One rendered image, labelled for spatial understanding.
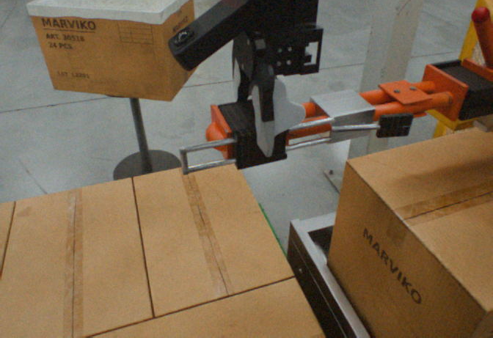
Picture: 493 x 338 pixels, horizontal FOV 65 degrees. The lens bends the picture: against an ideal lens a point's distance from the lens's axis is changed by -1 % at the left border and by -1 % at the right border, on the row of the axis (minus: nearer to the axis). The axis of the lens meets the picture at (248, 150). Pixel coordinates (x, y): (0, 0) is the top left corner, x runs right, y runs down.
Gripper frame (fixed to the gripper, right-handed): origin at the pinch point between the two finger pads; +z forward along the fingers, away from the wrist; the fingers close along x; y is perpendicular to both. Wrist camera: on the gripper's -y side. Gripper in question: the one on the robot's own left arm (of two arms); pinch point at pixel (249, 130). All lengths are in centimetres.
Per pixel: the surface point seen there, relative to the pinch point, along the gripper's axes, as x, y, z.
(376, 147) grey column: 94, 102, 91
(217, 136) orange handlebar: -1.0, -4.6, -0.8
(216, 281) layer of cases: 26, -1, 66
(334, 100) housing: 1.3, 12.9, -1.4
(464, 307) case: -18.0, 30.4, 29.3
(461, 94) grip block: -2.9, 31.1, -1.4
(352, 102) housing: 0.1, 15.0, -1.4
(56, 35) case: 144, -39, 32
